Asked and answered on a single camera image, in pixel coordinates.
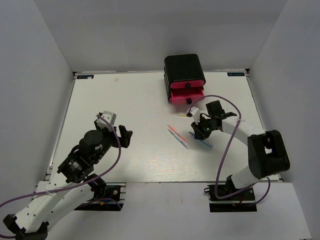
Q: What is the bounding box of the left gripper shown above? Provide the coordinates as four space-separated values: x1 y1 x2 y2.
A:
93 119 133 164

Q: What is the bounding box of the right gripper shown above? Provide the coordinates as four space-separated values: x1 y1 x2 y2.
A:
191 115 218 140

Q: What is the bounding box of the light blue pen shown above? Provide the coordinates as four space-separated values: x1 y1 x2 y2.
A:
188 131 213 149

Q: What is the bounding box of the pink drawer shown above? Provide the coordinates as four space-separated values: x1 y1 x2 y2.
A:
168 87 204 105
169 79 206 90

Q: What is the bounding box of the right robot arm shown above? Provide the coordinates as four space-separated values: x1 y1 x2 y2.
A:
187 100 291 200

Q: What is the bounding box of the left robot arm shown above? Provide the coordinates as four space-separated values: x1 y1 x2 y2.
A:
3 116 133 240

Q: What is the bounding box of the blue clear pen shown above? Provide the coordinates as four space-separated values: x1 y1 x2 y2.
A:
167 127 188 149

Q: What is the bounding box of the red clear pen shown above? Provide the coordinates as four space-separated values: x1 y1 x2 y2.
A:
167 124 189 144

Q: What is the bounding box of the right corner label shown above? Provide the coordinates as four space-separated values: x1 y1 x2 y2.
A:
227 72 246 77

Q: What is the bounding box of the corner label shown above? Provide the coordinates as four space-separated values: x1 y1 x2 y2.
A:
76 74 94 80
227 72 246 77

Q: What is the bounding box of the black drawer cabinet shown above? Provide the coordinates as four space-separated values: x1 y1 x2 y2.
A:
164 53 206 101

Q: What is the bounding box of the left corner label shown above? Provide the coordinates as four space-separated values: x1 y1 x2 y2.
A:
76 74 94 80

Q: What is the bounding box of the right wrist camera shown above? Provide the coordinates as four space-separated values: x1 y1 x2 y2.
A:
186 107 201 125

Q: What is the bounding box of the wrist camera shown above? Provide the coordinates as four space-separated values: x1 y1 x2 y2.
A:
96 111 117 129
186 107 201 125

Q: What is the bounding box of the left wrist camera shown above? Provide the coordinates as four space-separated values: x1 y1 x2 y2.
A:
96 111 117 129

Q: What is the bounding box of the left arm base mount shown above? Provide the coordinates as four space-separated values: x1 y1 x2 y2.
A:
74 183 126 212

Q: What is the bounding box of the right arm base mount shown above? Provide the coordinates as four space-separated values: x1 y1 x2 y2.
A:
203 184 257 213

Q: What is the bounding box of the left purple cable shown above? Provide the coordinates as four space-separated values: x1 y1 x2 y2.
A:
0 112 125 237

